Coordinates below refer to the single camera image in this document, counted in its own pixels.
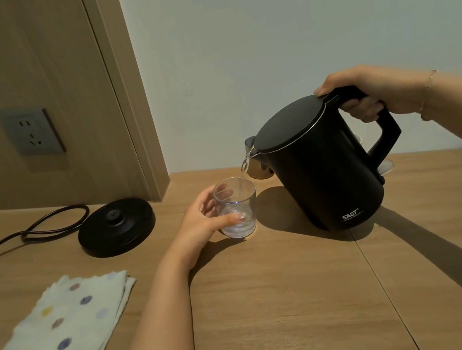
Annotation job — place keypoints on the person's left hand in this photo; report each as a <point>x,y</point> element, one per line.
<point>194,232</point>

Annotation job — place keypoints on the person's right hand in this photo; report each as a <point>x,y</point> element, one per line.
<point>390,91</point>

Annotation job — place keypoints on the person's left thumb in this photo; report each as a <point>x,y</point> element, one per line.
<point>230,220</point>

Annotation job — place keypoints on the person's right thumb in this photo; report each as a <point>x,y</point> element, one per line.
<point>326,84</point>

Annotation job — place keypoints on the clear drinking glass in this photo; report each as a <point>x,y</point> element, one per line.
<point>240,202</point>

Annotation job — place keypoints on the black electric kettle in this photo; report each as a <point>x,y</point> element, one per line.
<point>324,174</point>

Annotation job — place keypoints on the person's left forearm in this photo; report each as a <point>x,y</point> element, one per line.
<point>157,337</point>

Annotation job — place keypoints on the black round kettle base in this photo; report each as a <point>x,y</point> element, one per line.
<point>115,228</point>

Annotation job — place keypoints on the white polka dot cloth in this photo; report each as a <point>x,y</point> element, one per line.
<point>62,331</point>

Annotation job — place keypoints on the light wooden cabinet panel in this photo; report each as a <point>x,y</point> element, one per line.
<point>37,60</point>

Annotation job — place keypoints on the grey wall socket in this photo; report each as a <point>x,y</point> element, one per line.
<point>31,131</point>

